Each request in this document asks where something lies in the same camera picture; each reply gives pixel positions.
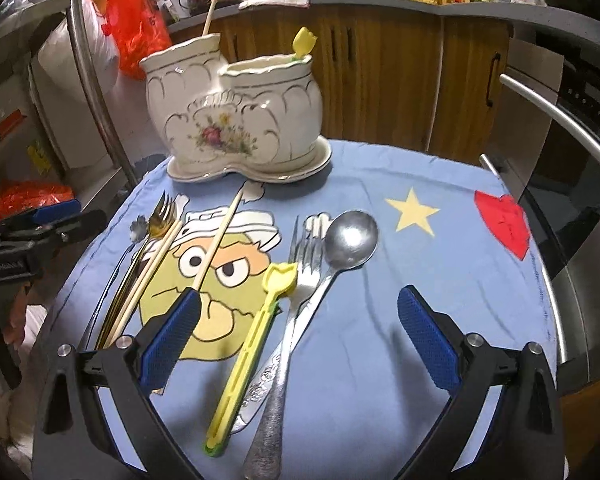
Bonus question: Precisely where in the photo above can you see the silver round spoon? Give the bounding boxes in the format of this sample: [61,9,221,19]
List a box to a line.
[227,209,380,435]

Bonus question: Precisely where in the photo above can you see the gold fork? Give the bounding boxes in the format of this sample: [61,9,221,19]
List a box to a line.
[86,193,175,349]

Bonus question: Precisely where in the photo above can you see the blue cartoon cloth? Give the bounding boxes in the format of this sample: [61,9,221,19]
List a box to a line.
[40,138,562,480]

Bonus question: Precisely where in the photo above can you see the curved chrome rack pole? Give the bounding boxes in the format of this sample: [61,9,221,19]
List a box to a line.
[63,0,141,189]

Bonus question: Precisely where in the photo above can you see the small silver spoon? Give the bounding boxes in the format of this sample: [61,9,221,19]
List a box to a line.
[78,216,148,351]

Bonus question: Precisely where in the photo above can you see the wooden kitchen cabinets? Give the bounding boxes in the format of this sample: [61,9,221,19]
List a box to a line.
[168,1,514,166]

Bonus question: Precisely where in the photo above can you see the white floral ceramic utensil holder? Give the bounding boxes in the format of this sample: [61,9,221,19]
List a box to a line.
[140,34,332,184]

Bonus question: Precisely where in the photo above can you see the yellow clip in holder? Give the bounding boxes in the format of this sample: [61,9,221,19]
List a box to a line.
[292,27,317,60]

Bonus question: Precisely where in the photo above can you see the red bag lower left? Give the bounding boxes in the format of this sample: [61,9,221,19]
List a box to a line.
[0,180,74,221]

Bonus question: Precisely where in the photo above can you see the long wooden chopstick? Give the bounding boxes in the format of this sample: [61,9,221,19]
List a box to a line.
[193,186,245,290]

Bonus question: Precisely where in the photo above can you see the pale chopstick pair left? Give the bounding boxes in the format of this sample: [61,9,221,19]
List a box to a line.
[98,220,183,349]

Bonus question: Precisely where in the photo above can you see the red plastic bag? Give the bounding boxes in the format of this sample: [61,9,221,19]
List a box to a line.
[102,0,172,80]

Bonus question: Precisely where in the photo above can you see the oven with steel handle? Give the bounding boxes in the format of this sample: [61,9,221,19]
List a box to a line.
[483,36,600,393]

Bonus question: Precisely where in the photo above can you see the wooden stick in holder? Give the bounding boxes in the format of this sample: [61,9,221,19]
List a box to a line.
[201,0,218,36]

